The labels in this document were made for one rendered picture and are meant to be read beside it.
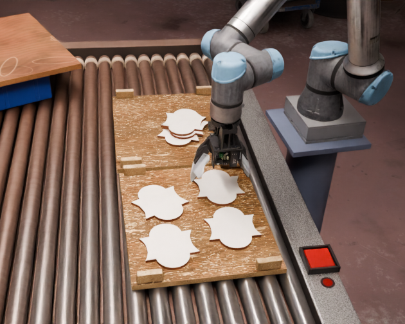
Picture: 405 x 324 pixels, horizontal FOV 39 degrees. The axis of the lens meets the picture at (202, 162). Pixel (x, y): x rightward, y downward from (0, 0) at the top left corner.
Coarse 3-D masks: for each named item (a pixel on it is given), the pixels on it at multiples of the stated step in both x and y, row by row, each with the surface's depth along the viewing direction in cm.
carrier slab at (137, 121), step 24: (144, 96) 190; (168, 96) 191; (192, 96) 191; (120, 120) 177; (144, 120) 178; (120, 144) 166; (144, 144) 167; (192, 144) 168; (120, 168) 157; (168, 168) 159
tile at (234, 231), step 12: (216, 216) 141; (228, 216) 141; (240, 216) 141; (252, 216) 141; (216, 228) 137; (228, 228) 137; (240, 228) 138; (252, 228) 138; (216, 240) 135; (228, 240) 134; (240, 240) 134
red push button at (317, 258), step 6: (306, 252) 134; (312, 252) 134; (318, 252) 134; (324, 252) 134; (312, 258) 132; (318, 258) 132; (324, 258) 132; (330, 258) 133; (312, 264) 131; (318, 264) 131; (324, 264) 131; (330, 264) 131
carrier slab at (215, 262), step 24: (216, 168) 158; (240, 168) 159; (192, 192) 149; (144, 216) 141; (192, 216) 142; (264, 216) 143; (192, 240) 135; (264, 240) 136; (144, 264) 128; (192, 264) 128; (216, 264) 129; (240, 264) 129; (144, 288) 124
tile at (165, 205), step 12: (144, 192) 147; (156, 192) 148; (168, 192) 148; (132, 204) 144; (144, 204) 143; (156, 204) 144; (168, 204) 144; (180, 204) 144; (156, 216) 140; (168, 216) 140; (180, 216) 141
